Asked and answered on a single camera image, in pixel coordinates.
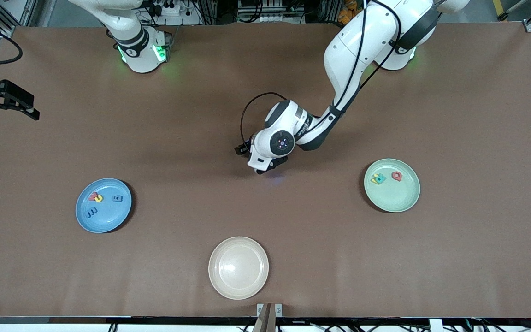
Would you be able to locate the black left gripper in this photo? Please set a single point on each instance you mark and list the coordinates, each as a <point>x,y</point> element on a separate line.
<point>245,145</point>

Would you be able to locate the beige plastic plate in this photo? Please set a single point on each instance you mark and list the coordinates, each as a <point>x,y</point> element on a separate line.
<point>238,267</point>

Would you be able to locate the blue foam letter g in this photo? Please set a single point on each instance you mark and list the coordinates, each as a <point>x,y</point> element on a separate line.
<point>114,198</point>

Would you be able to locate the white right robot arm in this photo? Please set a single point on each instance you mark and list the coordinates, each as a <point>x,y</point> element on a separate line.
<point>138,51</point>

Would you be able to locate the yellow foam letter u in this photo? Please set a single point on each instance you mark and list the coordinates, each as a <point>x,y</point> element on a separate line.
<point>100,198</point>

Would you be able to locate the background electronics unit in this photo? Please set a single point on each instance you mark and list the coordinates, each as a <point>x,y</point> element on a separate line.
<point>270,17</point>

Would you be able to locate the red foam letter w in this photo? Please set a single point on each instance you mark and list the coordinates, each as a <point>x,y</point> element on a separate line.
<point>91,195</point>

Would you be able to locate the white power strip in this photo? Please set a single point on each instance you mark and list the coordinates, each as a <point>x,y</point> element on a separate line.
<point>168,9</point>

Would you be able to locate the dark blue three-pronged foam letter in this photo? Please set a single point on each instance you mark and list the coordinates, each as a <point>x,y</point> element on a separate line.
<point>91,213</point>

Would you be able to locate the teal foam letter R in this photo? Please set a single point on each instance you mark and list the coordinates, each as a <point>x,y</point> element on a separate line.
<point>380,178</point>

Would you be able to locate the blue plastic plate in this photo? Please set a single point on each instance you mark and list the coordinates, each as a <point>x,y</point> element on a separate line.
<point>109,219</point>

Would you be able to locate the yellow foam letter H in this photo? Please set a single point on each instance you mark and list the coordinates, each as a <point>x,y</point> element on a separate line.
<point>373,180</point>

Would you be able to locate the pink-red foam letter Q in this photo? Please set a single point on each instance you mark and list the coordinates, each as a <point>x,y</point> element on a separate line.
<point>392,176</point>

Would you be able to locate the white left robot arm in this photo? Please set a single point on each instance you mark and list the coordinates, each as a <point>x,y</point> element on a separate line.
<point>357,46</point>

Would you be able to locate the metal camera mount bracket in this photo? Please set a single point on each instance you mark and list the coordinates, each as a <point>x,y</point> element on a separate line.
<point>268,323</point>

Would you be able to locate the light green plastic plate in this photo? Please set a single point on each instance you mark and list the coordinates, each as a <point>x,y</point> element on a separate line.
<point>392,198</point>

